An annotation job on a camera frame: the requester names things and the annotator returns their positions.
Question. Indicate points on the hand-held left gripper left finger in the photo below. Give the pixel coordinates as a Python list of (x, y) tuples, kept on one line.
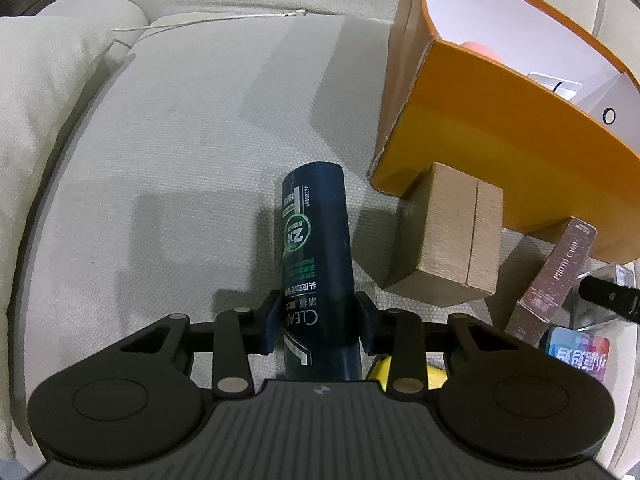
[(272, 320)]

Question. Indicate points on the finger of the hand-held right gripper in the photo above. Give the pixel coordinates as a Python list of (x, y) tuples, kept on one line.
[(612, 300)]

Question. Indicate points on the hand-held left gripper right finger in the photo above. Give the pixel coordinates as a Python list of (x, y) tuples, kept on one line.
[(365, 322)]

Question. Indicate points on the clear plastic box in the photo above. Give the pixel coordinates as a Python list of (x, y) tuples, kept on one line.
[(622, 272)]

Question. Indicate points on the blue snack packet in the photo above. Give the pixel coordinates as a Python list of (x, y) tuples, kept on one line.
[(580, 355)]

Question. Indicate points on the yellow packet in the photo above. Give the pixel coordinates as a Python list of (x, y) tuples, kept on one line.
[(434, 379)]

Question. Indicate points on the dark blue shampoo bottle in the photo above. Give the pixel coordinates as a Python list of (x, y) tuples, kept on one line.
[(315, 240)]

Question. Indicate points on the brown cardboard box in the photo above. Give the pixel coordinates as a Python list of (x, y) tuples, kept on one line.
[(440, 230)]

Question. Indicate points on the orange cardboard box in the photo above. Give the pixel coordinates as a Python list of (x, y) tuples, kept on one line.
[(500, 160)]

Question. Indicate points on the white lotion tube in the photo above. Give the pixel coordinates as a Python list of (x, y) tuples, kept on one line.
[(545, 80)]

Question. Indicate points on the pink cylindrical cup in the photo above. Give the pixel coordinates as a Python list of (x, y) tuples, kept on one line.
[(480, 50)]

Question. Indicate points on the brown photo card box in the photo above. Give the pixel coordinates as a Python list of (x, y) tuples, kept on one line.
[(555, 280)]

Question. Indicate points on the beige sofa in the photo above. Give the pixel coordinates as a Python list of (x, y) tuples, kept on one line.
[(175, 135)]

